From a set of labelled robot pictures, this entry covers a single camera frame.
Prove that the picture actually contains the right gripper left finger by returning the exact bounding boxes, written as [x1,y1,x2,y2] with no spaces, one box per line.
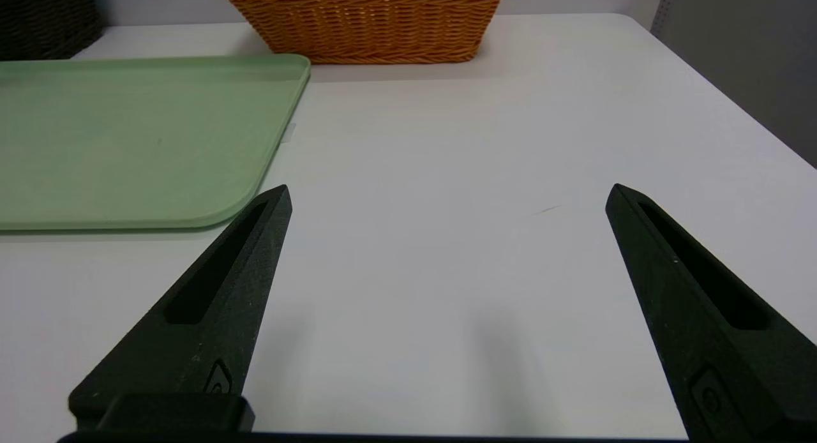
[68,184,294,431]

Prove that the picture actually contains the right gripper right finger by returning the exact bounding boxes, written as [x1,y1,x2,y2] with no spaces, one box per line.
[604,183,817,443]

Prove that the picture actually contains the dark brown wicker basket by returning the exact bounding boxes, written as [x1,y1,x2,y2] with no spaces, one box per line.
[0,0,104,62]

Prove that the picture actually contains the orange wicker basket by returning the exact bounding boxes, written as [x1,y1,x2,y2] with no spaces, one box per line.
[215,0,516,65]

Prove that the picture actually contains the light green plastic tray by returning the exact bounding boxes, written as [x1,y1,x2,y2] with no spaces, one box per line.
[0,54,312,232]

